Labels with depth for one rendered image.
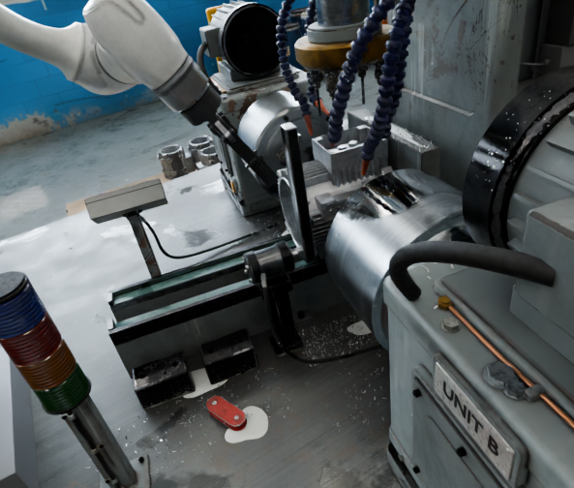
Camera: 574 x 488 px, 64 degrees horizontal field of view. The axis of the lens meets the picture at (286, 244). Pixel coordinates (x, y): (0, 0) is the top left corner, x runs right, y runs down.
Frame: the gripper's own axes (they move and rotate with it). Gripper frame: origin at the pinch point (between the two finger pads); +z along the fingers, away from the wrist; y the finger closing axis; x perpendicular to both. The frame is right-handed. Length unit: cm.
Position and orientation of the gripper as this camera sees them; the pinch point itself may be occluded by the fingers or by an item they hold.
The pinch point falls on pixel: (262, 169)
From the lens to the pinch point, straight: 96.0
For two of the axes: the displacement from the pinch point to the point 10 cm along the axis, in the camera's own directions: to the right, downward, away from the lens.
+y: -3.3, -4.8, 8.1
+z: 5.9, 5.6, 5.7
